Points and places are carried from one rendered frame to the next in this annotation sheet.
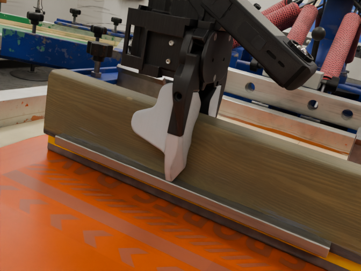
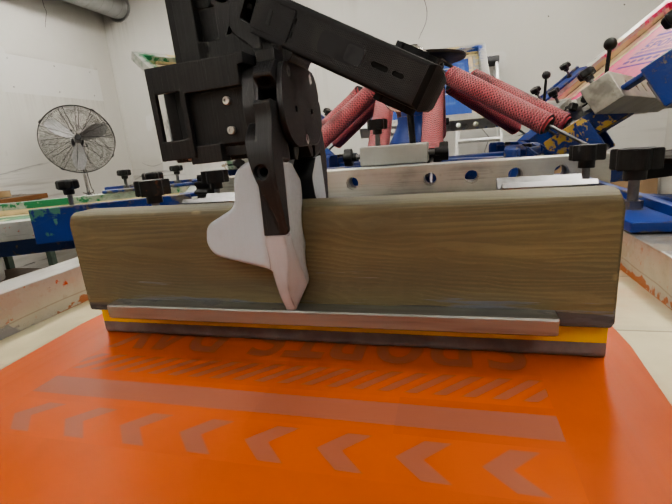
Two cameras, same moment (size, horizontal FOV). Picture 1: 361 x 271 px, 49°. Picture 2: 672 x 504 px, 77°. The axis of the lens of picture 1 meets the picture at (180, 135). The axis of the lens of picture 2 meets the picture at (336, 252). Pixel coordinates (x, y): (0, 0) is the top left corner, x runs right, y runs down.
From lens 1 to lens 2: 0.11 m
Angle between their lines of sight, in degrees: 7
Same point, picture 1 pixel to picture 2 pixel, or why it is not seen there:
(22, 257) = not seen: outside the picture
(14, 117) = (51, 305)
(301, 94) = (413, 172)
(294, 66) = (418, 71)
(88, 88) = (132, 220)
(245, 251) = (437, 371)
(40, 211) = (102, 425)
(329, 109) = (449, 177)
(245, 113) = not seen: hidden behind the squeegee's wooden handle
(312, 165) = (491, 209)
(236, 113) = not seen: hidden behind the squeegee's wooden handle
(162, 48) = (216, 114)
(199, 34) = (262, 68)
